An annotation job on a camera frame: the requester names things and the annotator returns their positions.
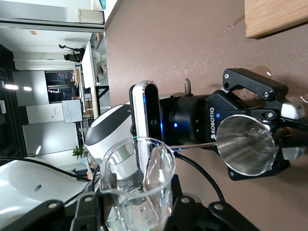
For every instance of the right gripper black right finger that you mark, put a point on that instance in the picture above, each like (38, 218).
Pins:
(192, 214)

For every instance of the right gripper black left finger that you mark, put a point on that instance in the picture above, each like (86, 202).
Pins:
(72, 214)

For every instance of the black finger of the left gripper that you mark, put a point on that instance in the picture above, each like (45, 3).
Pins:
(279, 170)

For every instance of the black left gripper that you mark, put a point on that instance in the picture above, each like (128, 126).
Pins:
(190, 120)

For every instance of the steel double jigger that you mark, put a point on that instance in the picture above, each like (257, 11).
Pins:
(240, 149)

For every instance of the clear glass beaker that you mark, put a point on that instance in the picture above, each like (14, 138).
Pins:
(137, 207)

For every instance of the green potted plant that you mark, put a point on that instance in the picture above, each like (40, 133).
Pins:
(78, 151)

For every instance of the wooden cutting board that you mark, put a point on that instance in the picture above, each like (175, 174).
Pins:
(276, 16)

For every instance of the brown table cover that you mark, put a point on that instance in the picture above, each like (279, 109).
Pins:
(168, 48)

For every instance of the white whiteboard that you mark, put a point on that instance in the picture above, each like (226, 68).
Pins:
(72, 111)

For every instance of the white desk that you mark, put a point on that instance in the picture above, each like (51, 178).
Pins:
(87, 65)

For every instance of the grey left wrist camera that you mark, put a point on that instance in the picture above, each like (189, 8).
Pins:
(138, 108)

